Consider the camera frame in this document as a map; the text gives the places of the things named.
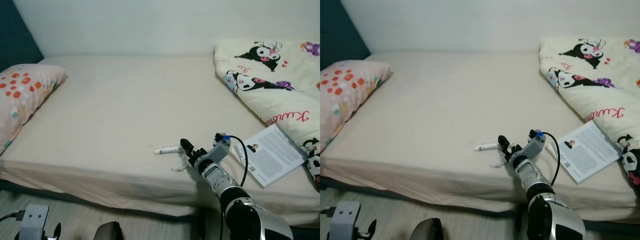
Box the cream sheeted bed mattress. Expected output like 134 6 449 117
0 54 321 228
320 51 640 224

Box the cream cartoon print duvet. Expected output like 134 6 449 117
539 36 640 189
213 40 321 192

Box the teal bed frame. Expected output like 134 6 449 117
0 178 321 240
320 175 640 237

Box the white paperback book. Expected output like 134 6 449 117
233 123 307 189
554 119 624 185

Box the pink flowered pillow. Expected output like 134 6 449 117
0 63 68 156
320 60 393 154

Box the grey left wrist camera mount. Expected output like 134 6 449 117
18 204 50 240
329 201 361 240

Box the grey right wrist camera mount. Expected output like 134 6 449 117
522 129 546 159
210 133 232 161

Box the dark robot leg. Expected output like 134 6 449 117
409 218 444 240
93 221 124 240

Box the teal padded headboard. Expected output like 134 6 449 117
0 0 45 74
320 0 372 74

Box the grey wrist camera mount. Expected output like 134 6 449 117
210 133 232 161
329 201 361 240
522 129 546 159
18 204 50 240

